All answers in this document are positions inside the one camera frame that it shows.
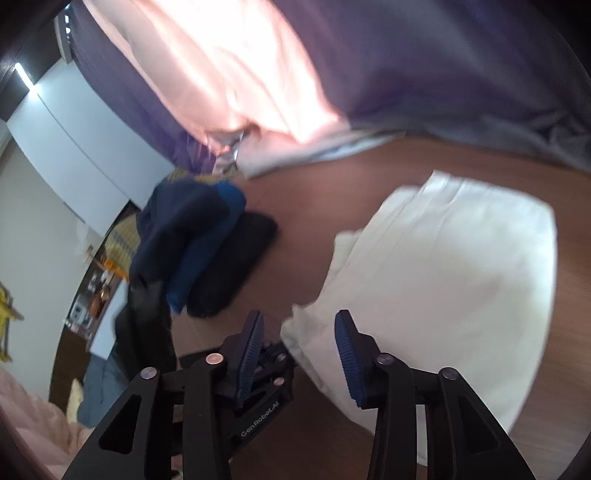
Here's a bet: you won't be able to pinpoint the pink sheer curtain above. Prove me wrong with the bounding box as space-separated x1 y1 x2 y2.
85 1 353 177

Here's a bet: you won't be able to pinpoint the black folded garment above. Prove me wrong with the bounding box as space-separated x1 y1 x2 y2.
185 211 277 319

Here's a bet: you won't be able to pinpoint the grey purple curtain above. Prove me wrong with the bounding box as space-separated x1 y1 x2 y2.
69 1 590 173

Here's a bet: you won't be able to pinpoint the cream pants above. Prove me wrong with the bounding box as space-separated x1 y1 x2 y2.
279 170 559 464

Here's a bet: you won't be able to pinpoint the navy blue folded garment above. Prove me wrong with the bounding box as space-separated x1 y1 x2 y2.
129 177 246 313

